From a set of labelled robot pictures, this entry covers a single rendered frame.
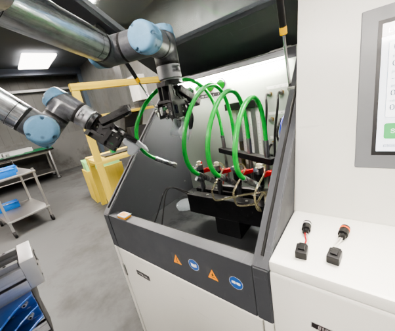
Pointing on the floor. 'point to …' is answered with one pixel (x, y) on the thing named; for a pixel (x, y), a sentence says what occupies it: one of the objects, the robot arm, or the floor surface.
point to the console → (337, 165)
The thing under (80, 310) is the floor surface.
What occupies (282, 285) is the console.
